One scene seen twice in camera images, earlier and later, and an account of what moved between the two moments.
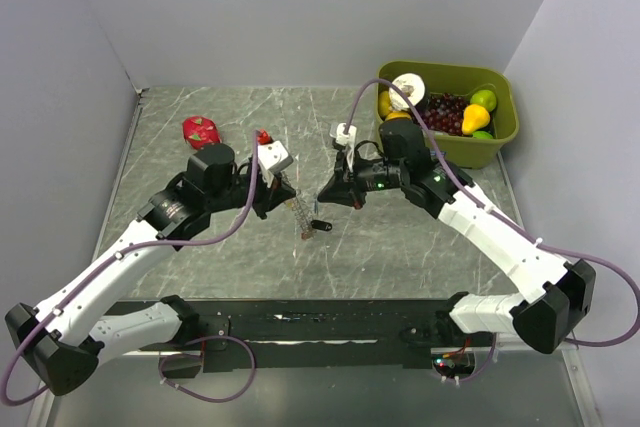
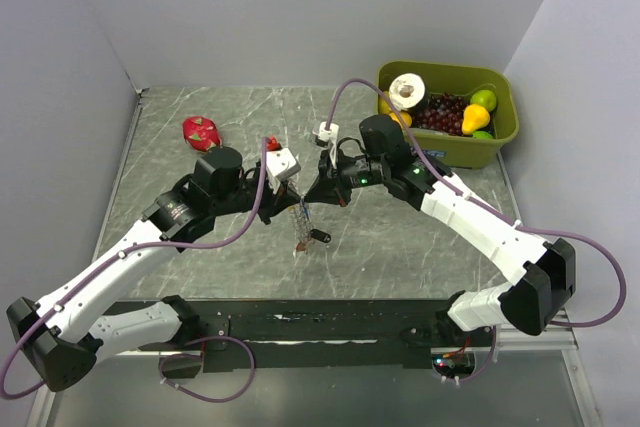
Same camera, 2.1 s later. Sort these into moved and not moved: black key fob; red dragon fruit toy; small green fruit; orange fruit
Moved: black key fob
Not moved: red dragon fruit toy; orange fruit; small green fruit
